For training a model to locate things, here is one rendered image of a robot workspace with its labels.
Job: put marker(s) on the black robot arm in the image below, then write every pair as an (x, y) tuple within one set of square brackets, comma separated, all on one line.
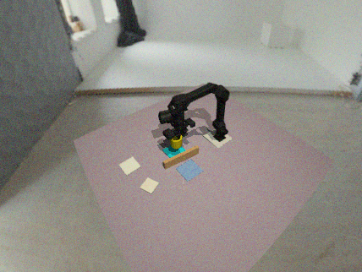
[(180, 103)]

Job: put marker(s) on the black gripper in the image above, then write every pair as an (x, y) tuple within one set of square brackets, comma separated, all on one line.
[(179, 127)]

